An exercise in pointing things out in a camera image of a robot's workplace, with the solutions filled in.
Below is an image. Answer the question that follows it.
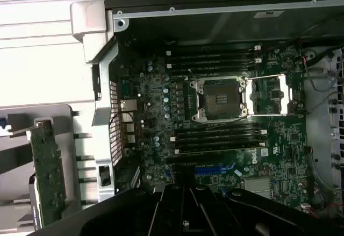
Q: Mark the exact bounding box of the blue expansion slot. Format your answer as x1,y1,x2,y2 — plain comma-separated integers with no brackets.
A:
194,165,236,177

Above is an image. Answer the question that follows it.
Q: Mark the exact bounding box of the black RAM slot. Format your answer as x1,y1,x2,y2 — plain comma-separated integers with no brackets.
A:
174,125,259,133
166,58,263,69
171,68,251,76
171,55,259,63
174,142,267,155
170,129,267,142
166,45,262,57
174,139,262,147

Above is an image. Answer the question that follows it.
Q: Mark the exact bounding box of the long black expansion slot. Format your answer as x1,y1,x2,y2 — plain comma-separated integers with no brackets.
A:
166,154,225,165

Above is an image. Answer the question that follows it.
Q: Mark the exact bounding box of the silver chipset heat sink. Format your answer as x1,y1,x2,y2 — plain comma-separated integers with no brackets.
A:
242,177,274,201

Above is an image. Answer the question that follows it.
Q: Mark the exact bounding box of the green motherboard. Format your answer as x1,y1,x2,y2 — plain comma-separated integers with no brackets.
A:
118,42,316,213

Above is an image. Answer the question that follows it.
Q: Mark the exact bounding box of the thin metal locking lever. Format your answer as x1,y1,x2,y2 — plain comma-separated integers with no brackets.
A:
188,68,201,84
191,115,249,127

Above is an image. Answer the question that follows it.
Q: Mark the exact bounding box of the open black PC case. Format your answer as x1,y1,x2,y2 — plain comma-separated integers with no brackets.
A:
70,0,344,217

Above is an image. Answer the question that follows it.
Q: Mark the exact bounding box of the grey parts rack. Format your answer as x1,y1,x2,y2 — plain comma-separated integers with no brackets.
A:
0,103,95,236

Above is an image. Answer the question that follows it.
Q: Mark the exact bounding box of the CPU socket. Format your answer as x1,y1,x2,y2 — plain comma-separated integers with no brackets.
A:
189,75,249,121

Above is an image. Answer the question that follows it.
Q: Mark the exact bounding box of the metal socket cover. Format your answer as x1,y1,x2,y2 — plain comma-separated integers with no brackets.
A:
246,74,295,117

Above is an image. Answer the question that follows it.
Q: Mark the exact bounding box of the thick black cable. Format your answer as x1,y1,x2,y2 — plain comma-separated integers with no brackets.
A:
303,43,344,68

